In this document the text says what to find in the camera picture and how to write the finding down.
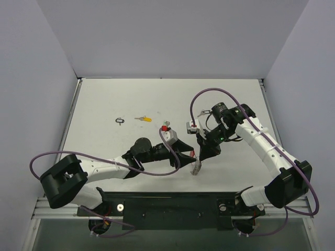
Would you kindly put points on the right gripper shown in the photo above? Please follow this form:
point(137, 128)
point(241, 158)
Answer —
point(207, 141)

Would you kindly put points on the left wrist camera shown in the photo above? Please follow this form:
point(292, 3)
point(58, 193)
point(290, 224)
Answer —
point(169, 136)

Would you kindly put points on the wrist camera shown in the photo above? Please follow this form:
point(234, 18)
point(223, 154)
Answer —
point(194, 127)
point(169, 136)

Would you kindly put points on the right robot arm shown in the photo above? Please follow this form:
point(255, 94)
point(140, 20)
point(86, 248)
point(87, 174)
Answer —
point(290, 176)

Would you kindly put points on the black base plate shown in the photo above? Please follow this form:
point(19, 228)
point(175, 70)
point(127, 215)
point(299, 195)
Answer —
point(179, 210)

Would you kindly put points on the key with black outlined tag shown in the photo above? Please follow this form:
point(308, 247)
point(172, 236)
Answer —
point(119, 121)

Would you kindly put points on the key with clear black tag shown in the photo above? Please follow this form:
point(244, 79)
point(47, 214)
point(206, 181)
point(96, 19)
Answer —
point(204, 112)

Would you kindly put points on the key with green tag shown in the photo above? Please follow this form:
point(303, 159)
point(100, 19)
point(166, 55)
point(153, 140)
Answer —
point(166, 124)

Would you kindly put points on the key with yellow tag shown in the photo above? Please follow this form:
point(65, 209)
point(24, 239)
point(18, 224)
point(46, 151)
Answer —
point(143, 118)

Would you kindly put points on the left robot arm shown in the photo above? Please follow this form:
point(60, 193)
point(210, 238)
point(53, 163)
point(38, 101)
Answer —
point(67, 180)

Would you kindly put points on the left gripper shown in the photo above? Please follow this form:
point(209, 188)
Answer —
point(172, 153)

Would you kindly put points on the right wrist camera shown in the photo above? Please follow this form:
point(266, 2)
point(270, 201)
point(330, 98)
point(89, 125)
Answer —
point(194, 127)

